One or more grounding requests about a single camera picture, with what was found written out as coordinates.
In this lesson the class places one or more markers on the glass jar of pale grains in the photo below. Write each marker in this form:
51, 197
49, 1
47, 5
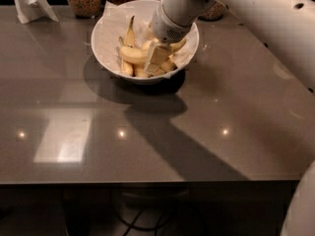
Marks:
215, 13

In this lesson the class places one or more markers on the bottom yellow banana pieces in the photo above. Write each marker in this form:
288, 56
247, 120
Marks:
165, 67

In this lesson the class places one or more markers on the white ceramic bowl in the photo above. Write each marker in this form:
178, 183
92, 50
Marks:
108, 43

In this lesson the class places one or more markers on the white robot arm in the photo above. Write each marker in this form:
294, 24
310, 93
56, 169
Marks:
285, 27

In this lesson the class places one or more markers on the lower left yellow banana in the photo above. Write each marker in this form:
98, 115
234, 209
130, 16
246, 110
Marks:
126, 68

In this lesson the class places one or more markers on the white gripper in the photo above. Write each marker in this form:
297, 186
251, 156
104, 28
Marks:
164, 29

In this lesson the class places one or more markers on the upright left yellow banana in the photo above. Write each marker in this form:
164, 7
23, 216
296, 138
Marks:
130, 36

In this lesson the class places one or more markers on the white paper bowl liner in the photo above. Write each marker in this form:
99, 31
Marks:
111, 23

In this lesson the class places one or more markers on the large top yellow banana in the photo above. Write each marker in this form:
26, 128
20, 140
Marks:
138, 56

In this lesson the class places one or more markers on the left white paper sign stand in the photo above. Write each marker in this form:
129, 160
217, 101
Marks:
31, 10

